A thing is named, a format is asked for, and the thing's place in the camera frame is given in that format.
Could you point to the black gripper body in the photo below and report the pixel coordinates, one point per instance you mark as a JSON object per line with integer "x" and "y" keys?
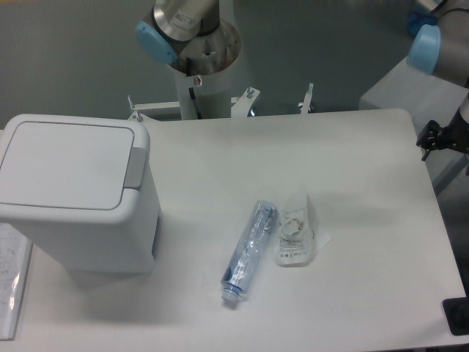
{"x": 455, "y": 135}

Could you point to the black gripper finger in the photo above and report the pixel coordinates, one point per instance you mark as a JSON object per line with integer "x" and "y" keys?
{"x": 429, "y": 139}

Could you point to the white plastic trash can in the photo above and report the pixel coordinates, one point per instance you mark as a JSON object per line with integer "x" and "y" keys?
{"x": 82, "y": 190}

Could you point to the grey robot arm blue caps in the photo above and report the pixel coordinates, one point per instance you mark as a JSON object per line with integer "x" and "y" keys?
{"x": 191, "y": 37}

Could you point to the white cabinet box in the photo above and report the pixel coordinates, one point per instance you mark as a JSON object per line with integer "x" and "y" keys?
{"x": 425, "y": 98}

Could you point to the blue object in background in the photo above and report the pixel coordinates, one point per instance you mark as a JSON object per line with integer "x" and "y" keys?
{"x": 418, "y": 18}

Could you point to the clear plastic wrapper bag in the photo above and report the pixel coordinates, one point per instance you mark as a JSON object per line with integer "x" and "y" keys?
{"x": 300, "y": 234}

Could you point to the black table clamp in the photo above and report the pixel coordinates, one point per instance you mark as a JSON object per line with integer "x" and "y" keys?
{"x": 456, "y": 311}

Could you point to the crushed clear plastic bottle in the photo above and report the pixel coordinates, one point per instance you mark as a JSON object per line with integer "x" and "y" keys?
{"x": 248, "y": 251}

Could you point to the laminated paper sheet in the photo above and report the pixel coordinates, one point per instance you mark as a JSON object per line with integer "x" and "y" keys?
{"x": 16, "y": 252}

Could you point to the white metal base frame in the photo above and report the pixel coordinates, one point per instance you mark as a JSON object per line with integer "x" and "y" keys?
{"x": 242, "y": 106}

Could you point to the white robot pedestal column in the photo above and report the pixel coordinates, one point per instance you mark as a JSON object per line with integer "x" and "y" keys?
{"x": 203, "y": 97}

